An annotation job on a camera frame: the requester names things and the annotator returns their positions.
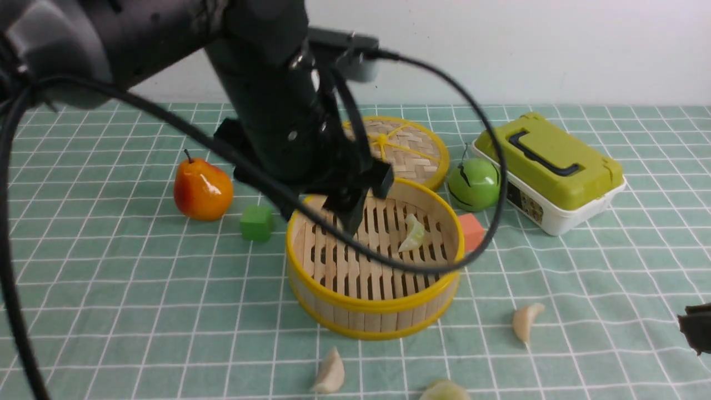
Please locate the green checkered tablecloth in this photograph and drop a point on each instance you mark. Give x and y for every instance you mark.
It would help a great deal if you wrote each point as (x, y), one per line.
(124, 298)

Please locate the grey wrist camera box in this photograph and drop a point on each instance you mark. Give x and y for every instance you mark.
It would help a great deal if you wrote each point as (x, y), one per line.
(346, 51)

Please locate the green lid white lunch box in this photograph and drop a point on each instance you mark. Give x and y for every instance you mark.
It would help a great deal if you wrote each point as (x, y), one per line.
(554, 178)

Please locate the green cube block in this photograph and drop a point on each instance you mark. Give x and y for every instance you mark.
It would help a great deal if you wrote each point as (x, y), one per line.
(256, 223)

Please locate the black right arm gripper tip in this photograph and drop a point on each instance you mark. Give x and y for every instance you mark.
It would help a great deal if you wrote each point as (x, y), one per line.
(695, 326)

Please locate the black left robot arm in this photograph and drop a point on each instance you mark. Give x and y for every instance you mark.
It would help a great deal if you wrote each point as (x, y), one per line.
(83, 53)

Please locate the greenish dumpling bottom edge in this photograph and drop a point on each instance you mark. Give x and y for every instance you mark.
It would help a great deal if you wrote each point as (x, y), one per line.
(444, 389)

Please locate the orange red toy pear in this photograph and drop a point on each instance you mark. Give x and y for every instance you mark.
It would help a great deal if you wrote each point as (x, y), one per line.
(201, 191)

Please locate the woven bamboo steamer lid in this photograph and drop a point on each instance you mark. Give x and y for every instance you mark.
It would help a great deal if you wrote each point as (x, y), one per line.
(415, 152)

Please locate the bamboo steamer tray yellow rim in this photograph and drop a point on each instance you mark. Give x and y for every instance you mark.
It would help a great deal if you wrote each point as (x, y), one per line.
(353, 295)

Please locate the orange cube block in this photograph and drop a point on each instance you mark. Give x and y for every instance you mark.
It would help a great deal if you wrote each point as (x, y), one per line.
(472, 230)

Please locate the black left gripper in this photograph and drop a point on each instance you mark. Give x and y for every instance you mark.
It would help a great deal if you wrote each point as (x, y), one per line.
(289, 125)

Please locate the green toy apple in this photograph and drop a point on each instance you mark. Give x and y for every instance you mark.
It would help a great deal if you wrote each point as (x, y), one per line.
(474, 183)

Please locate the pale green dumpling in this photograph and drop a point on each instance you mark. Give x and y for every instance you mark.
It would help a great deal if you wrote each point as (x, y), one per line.
(415, 234)

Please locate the white dumpling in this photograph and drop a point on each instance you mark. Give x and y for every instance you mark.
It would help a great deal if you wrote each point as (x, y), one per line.
(331, 374)
(524, 319)

